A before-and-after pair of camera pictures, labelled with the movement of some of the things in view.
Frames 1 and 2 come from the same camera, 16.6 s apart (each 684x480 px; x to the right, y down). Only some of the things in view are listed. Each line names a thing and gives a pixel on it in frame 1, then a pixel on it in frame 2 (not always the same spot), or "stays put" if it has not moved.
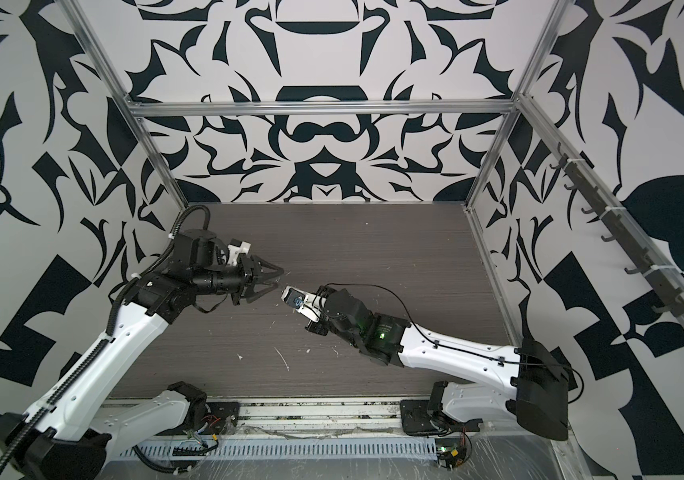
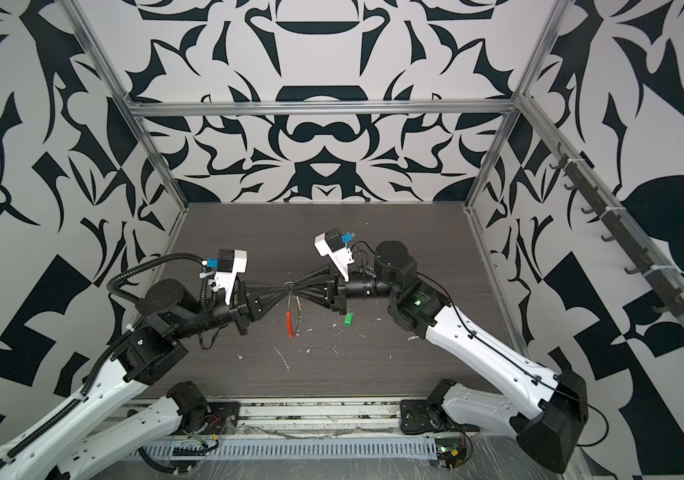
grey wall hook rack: [677, 305] stays put
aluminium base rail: [136, 421] stays put
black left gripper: [247, 279] to [243, 312]
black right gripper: [318, 328] to [335, 287]
